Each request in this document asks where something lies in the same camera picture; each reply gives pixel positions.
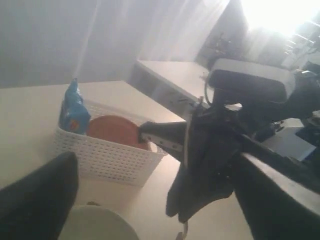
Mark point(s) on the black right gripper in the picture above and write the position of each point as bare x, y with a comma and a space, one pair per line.
208, 150

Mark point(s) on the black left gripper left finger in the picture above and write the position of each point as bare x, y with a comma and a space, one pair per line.
36, 206

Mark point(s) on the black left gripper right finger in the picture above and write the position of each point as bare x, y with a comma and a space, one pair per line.
275, 207

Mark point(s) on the grey ceramic bowl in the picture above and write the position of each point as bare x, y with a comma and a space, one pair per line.
91, 222

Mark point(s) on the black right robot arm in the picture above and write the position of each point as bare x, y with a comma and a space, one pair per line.
303, 101

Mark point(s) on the grey side table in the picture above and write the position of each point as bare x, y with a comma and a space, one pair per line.
176, 85

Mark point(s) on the brown wooden plate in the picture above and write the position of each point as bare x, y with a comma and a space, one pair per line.
116, 129

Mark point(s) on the white perforated plastic basket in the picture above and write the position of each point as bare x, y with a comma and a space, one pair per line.
107, 160

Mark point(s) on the blue snack packet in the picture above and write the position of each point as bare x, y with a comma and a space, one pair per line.
74, 116

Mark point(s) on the white curtain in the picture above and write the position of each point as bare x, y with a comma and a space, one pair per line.
50, 42

